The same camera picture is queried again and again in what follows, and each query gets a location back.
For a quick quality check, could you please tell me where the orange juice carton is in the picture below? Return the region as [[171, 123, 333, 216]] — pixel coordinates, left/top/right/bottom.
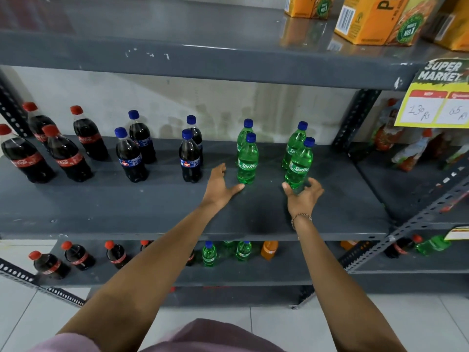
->
[[434, 0, 469, 52], [285, 0, 336, 19], [334, 0, 440, 46]]

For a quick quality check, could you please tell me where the yellow shelf tag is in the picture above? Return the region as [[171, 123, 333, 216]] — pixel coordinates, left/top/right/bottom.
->
[[444, 226, 469, 241]]

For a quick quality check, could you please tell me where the pink shirt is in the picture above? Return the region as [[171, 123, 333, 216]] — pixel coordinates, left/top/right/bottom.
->
[[31, 319, 286, 352]]

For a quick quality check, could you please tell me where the red drink bottle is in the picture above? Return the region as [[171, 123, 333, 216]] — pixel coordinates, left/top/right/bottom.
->
[[391, 129, 435, 172], [372, 99, 404, 151], [441, 143, 469, 169]]

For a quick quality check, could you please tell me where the person's right forearm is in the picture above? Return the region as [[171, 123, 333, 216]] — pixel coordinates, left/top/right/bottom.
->
[[291, 215, 408, 352]]

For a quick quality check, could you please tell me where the yellow price sign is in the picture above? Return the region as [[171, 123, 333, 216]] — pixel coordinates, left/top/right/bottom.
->
[[394, 58, 469, 129]]

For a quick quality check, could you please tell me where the blue cap cola bottle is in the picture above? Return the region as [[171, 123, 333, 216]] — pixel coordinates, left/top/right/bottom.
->
[[186, 115, 204, 167], [114, 127, 149, 183], [128, 110, 157, 165], [179, 129, 202, 184]]

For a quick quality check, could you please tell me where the person's left forearm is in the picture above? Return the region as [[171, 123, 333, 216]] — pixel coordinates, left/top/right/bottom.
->
[[59, 203, 221, 352]]

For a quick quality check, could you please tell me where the person's right hand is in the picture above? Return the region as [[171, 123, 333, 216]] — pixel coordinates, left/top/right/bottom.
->
[[282, 177, 325, 219]]

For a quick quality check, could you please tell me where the person's left hand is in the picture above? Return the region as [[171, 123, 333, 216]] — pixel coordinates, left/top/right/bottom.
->
[[202, 163, 245, 213]]

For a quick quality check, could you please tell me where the thin chain bracelet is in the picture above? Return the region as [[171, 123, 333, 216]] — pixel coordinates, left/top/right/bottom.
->
[[291, 213, 313, 230]]

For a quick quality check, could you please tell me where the grey metal shelf rack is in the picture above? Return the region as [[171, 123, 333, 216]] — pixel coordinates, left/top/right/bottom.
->
[[331, 89, 469, 294], [0, 0, 469, 309]]

